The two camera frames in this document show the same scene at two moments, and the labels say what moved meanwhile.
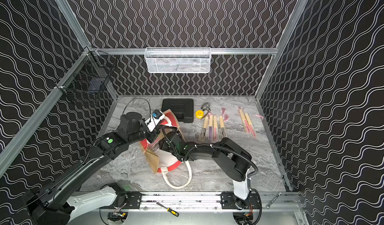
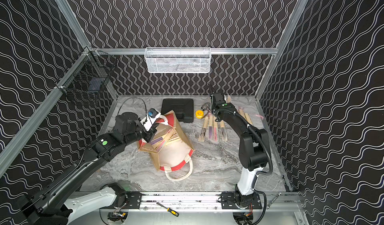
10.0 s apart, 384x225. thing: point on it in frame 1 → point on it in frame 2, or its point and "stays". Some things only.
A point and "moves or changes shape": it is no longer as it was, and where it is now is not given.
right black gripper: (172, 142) → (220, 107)
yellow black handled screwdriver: (170, 210) stays
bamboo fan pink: (215, 130) stays
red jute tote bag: (159, 159) moves or changes shape
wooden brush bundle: (203, 134) stays
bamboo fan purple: (210, 123) stays
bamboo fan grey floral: (222, 118) stays
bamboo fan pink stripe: (247, 122) moves or changes shape
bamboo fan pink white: (244, 119) stays
